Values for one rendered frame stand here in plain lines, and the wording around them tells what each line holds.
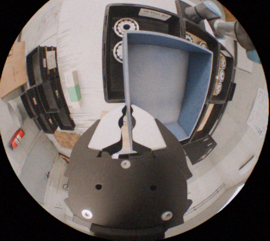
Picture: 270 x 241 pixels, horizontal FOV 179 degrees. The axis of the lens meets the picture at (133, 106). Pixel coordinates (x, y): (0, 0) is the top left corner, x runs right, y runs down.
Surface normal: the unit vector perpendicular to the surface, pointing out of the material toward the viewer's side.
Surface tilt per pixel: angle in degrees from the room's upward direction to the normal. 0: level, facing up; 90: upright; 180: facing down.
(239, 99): 90
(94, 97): 0
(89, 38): 0
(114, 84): 0
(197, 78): 89
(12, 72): 76
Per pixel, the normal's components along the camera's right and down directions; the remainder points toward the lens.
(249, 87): -0.99, 0.08
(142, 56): 0.14, 0.48
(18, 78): 0.99, 0.04
